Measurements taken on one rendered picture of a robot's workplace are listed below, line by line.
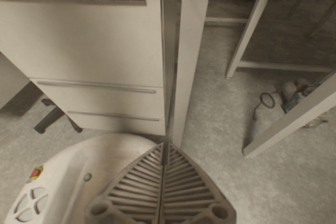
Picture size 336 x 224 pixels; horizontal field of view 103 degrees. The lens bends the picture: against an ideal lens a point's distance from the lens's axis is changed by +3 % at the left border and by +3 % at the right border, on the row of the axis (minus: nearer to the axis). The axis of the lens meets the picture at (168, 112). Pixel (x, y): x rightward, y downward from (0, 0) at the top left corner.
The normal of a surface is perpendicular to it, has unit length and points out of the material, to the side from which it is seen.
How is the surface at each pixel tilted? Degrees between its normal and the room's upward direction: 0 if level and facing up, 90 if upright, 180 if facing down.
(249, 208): 0
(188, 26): 90
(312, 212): 0
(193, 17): 90
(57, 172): 0
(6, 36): 90
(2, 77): 90
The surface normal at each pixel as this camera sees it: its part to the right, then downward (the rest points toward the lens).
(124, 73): -0.11, 0.80
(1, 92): 0.99, 0.08
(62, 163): 0.00, -0.59
